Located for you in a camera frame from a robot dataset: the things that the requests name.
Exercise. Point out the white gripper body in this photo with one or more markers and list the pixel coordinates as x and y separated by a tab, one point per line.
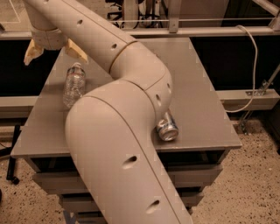
49	39

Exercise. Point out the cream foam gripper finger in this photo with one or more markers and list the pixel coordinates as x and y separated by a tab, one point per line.
72	50
33	51

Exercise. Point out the clear plastic water bottle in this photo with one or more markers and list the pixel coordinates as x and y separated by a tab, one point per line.
74	87

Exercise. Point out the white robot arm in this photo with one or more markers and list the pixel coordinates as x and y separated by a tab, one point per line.
108	130

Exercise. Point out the grey metal railing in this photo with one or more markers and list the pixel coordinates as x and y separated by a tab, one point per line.
140	18

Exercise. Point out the blue silver energy drink can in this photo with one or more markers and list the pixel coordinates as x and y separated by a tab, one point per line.
166	128

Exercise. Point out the middle grey drawer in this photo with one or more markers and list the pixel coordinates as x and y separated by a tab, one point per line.
83	202

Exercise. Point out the grey drawer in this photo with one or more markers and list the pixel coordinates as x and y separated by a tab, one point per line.
87	218
181	177
83	202

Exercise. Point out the grey drawer cabinet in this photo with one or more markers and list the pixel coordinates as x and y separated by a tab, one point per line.
203	125

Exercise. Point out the bottom grey drawer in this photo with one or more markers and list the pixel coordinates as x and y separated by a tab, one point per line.
87	218

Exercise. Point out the top grey drawer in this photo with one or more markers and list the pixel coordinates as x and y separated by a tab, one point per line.
181	177

